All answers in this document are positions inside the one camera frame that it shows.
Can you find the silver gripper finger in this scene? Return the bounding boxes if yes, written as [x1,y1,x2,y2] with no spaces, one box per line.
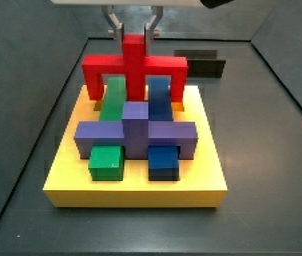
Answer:
[102,5,123,41]
[144,6,163,53]

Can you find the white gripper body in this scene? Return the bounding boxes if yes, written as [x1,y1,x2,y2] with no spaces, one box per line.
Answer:
[51,0,203,8]

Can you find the red wooden three-legged block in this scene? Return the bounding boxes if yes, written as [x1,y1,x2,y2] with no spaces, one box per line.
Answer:
[82,34,189,102]

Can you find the yellow wooden base board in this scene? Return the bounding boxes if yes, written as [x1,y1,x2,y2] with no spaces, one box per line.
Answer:
[43,86,227,208]

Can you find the purple wooden three-legged block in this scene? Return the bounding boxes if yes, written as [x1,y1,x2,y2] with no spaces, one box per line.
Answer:
[74,102,198,160]

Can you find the blue wooden bar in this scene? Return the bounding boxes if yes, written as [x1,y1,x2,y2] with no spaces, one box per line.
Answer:
[148,77,179,181]

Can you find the green wooden bar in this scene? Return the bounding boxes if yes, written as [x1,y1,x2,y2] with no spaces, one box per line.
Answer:
[88,77,126,181]

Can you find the black angled bracket holder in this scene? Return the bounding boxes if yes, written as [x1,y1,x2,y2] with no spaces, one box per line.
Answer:
[174,50,226,78]

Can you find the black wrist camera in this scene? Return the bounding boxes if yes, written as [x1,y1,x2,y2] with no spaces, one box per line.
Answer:
[201,0,234,9]

